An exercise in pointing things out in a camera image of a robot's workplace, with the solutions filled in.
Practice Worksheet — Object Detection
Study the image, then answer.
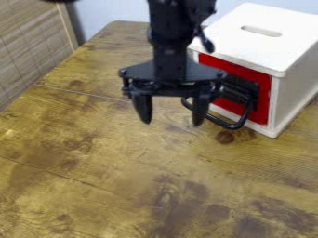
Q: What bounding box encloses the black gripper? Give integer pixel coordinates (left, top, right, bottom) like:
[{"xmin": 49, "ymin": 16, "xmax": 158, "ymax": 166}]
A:
[{"xmin": 118, "ymin": 57, "xmax": 227, "ymax": 126}]

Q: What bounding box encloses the red drawer front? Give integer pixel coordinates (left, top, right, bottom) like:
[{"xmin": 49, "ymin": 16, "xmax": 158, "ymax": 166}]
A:
[{"xmin": 199, "ymin": 53, "xmax": 271, "ymax": 126}]

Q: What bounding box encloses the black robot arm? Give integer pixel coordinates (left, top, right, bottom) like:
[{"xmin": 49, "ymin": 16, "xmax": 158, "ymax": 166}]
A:
[{"xmin": 119, "ymin": 0, "xmax": 226, "ymax": 126}]

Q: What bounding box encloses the white wooden drawer box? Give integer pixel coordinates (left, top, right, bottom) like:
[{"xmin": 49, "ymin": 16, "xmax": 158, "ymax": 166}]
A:
[{"xmin": 188, "ymin": 3, "xmax": 318, "ymax": 138}]

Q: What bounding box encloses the woven bamboo blind panel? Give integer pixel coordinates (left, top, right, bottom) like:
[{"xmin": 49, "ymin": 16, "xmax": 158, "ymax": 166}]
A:
[{"xmin": 0, "ymin": 0, "xmax": 79, "ymax": 112}]

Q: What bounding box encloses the black metal drawer handle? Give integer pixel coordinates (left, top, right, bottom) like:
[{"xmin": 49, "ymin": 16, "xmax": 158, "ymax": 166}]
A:
[{"xmin": 182, "ymin": 83, "xmax": 256, "ymax": 130}]

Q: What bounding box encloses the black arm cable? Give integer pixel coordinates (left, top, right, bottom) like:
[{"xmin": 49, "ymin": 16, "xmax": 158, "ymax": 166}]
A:
[{"xmin": 194, "ymin": 24, "xmax": 216, "ymax": 54}]

